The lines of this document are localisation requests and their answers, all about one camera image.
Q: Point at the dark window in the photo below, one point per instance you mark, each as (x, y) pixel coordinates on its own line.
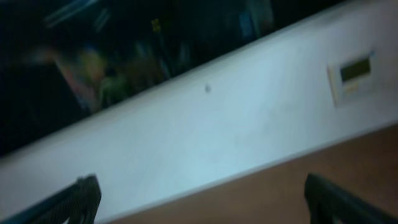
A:
(65, 60)

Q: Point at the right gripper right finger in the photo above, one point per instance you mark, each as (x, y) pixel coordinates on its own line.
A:
(329, 203)

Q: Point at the white wall thermostat panel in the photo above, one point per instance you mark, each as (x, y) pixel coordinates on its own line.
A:
(353, 77)

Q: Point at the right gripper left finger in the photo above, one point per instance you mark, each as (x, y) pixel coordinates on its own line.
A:
(76, 204)

